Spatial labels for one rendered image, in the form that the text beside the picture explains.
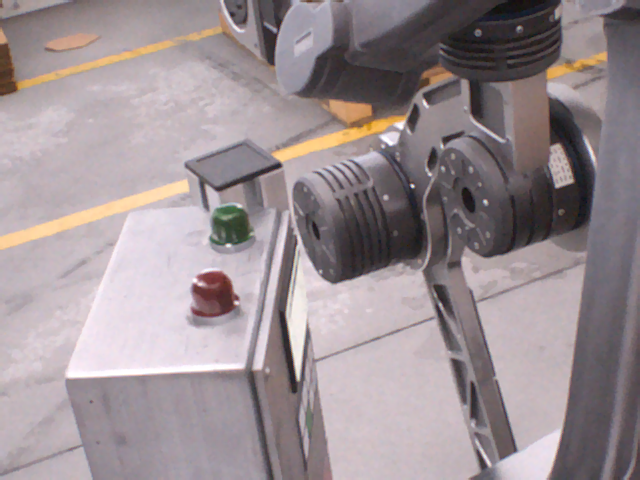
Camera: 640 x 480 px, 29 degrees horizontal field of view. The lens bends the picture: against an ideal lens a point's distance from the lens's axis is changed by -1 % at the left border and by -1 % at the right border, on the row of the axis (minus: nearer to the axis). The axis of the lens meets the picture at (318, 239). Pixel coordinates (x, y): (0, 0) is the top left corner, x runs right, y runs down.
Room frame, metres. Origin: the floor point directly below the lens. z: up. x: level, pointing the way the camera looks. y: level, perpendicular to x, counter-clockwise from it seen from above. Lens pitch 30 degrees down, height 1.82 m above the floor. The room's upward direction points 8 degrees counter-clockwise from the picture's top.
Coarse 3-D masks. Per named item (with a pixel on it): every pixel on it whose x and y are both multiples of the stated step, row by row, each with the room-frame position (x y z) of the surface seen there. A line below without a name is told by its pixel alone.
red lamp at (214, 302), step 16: (208, 272) 0.54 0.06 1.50; (224, 272) 0.54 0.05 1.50; (192, 288) 0.54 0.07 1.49; (208, 288) 0.53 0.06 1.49; (224, 288) 0.53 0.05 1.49; (192, 304) 0.54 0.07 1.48; (208, 304) 0.53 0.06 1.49; (224, 304) 0.53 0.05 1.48; (240, 304) 0.54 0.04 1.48; (208, 320) 0.53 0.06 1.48; (224, 320) 0.53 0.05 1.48
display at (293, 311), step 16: (288, 256) 0.61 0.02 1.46; (288, 272) 0.59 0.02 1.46; (288, 288) 0.58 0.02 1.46; (304, 288) 0.63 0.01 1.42; (288, 304) 0.57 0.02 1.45; (304, 304) 0.62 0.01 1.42; (288, 320) 0.56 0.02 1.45; (304, 320) 0.61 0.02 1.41; (288, 336) 0.56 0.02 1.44; (304, 336) 0.60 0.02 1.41; (288, 352) 0.56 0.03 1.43
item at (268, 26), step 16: (256, 0) 1.07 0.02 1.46; (272, 0) 1.04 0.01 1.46; (288, 0) 1.03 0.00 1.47; (304, 0) 1.01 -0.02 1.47; (256, 16) 1.08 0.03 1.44; (272, 16) 1.04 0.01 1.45; (256, 32) 1.08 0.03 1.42; (272, 32) 1.07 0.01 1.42; (272, 48) 1.07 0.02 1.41; (272, 64) 1.07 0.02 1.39
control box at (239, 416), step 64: (128, 256) 0.61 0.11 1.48; (192, 256) 0.60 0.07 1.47; (256, 256) 0.59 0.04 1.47; (128, 320) 0.54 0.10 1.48; (192, 320) 0.53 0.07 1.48; (256, 320) 0.53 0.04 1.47; (128, 384) 0.49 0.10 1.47; (192, 384) 0.49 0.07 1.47; (256, 384) 0.49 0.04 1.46; (128, 448) 0.50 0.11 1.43; (192, 448) 0.49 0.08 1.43; (256, 448) 0.49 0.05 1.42; (320, 448) 0.62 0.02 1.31
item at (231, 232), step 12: (228, 204) 0.61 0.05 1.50; (216, 216) 0.60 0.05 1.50; (228, 216) 0.60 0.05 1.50; (240, 216) 0.60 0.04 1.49; (216, 228) 0.60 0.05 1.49; (228, 228) 0.60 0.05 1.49; (240, 228) 0.60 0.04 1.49; (252, 228) 0.61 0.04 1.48; (216, 240) 0.60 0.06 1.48; (228, 240) 0.60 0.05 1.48; (240, 240) 0.60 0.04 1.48; (252, 240) 0.60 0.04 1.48; (228, 252) 0.60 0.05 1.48
